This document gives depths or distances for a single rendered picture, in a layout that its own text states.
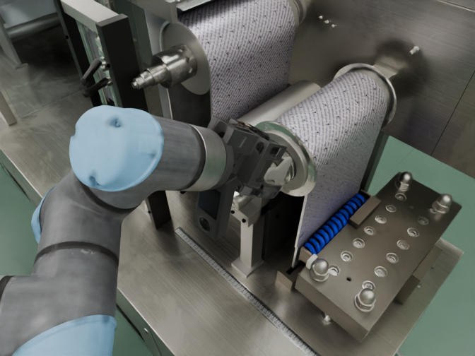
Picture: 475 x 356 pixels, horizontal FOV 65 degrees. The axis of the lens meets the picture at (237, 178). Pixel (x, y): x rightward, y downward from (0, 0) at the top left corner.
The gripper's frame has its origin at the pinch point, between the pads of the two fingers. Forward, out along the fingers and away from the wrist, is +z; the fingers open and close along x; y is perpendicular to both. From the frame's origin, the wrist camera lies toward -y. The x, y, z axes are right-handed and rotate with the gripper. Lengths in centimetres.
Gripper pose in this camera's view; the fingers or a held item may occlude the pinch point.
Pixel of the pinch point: (272, 180)
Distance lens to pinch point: 62.5
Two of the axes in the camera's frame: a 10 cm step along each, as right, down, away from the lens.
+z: 5.4, 0.4, 8.4
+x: -7.1, -5.2, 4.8
